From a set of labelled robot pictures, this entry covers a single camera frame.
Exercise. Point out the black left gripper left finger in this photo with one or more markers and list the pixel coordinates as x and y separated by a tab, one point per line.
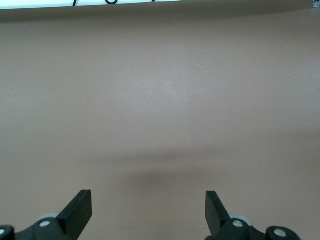
75	215

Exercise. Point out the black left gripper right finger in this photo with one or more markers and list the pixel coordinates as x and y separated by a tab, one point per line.
215	215

